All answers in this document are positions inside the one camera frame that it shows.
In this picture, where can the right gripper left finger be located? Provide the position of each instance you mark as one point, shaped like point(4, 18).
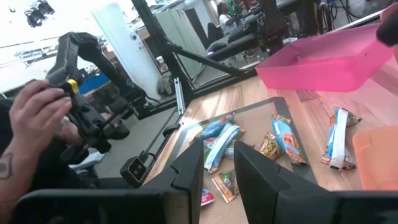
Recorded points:
point(174, 186)

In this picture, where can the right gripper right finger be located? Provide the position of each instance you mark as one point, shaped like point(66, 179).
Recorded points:
point(264, 193)

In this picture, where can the green and orange granola bar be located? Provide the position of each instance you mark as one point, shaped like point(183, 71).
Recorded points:
point(226, 186)

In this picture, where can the brown orange crunch bar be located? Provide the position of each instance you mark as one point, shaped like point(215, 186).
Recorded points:
point(270, 147)

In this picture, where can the blue white snack bar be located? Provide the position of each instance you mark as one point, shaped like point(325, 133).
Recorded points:
point(354, 119)

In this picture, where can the red granola bar wrapper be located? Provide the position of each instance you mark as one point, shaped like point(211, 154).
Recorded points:
point(206, 197)

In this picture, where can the blue granola bar wrapper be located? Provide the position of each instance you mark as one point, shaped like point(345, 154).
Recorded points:
point(230, 151)
point(214, 128)

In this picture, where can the blue and orange granola bar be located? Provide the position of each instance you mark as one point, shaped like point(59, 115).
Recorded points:
point(287, 138)

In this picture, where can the blue bar with white seam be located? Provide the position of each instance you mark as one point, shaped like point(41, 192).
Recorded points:
point(222, 144)
point(338, 140)

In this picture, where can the tan mat with dark border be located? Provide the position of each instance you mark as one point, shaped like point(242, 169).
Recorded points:
point(255, 124)

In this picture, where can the translucent orange plastic bin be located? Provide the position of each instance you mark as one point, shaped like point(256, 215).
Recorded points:
point(376, 158)

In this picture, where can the blue storage bin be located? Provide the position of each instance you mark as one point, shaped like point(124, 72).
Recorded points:
point(93, 83)

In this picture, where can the pink plastic bin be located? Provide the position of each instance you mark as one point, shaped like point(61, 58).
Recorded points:
point(326, 74)

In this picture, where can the black workbench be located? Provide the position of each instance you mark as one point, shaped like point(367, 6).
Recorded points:
point(236, 46)

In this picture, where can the grey cabinet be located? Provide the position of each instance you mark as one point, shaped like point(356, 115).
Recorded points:
point(180, 34)

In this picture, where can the white door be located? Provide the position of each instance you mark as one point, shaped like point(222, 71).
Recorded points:
point(124, 37)

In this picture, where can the person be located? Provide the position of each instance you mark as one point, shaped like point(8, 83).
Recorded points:
point(227, 21)
point(31, 118)

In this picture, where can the black ceiling light cluster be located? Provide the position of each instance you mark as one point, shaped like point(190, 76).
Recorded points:
point(38, 12)

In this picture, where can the small black table camera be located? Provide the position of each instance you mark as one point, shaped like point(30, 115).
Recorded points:
point(134, 170)

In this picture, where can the silver metal bracket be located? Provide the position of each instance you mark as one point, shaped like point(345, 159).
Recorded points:
point(179, 96)

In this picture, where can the black aluminium frame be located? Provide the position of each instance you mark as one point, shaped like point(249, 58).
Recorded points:
point(155, 31)

